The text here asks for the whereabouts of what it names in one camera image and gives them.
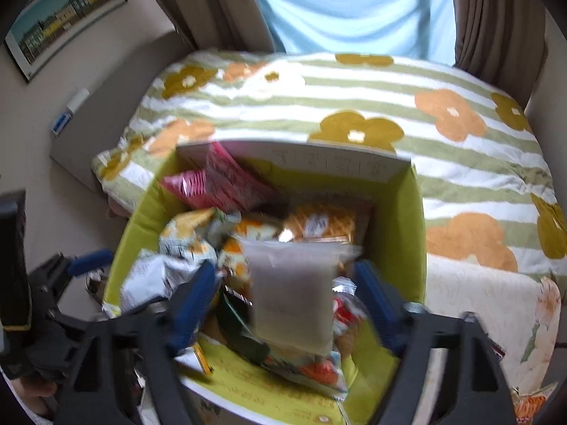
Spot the silver snack packet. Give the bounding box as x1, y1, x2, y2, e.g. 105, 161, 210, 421
119, 248, 209, 316

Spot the white blue small device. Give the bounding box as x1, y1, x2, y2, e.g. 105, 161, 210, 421
50, 89, 91, 136

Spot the framed wall picture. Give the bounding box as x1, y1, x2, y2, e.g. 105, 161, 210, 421
4, 0, 129, 83

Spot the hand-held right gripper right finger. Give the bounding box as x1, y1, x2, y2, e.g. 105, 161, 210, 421
353, 259, 519, 425

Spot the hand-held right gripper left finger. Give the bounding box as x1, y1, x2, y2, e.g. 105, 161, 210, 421
51, 260, 219, 425

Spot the cream orange snack packet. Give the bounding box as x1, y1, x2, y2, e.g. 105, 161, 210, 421
509, 385, 555, 425

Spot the pale floral cloth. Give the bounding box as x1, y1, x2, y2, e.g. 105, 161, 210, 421
425, 252, 562, 408

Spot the translucent white snack packet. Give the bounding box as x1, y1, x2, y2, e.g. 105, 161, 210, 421
232, 234, 362, 357

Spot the person's left hand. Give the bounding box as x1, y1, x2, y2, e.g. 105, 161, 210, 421
14, 376, 59, 418

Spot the pink snack packet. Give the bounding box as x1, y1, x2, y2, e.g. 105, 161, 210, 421
160, 142, 280, 211

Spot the green striped floral blanket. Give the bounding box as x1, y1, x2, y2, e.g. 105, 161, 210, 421
91, 51, 567, 272

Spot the yellow potato chip packet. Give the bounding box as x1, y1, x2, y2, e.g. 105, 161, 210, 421
158, 207, 242, 263

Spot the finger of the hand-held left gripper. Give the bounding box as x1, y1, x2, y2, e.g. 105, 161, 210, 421
29, 249, 115, 320

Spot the yellow-green cardboard box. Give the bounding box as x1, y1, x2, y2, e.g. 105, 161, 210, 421
102, 139, 428, 425

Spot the red white shrimp chip packet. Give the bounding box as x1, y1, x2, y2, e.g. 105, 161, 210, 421
261, 292, 370, 403

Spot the orange white snack packet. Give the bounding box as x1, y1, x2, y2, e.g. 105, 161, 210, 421
220, 216, 285, 285

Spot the light blue curtain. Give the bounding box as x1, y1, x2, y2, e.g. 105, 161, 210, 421
248, 0, 457, 68

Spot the dark green snack packet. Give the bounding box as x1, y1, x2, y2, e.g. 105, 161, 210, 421
216, 287, 272, 364

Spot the brown curtain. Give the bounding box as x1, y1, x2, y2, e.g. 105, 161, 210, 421
449, 0, 548, 98
133, 0, 277, 54

